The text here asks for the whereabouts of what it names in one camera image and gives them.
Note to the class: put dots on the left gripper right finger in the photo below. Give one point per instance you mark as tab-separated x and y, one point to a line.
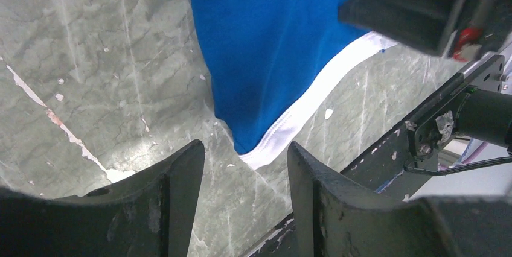
335	216

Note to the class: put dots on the blue underwear white trim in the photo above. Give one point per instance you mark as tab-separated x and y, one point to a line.
272	64

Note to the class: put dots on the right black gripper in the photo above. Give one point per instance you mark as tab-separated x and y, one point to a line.
461	29

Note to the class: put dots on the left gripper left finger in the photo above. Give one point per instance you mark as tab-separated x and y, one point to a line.
150	213

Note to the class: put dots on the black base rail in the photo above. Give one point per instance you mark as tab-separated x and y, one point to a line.
387	168

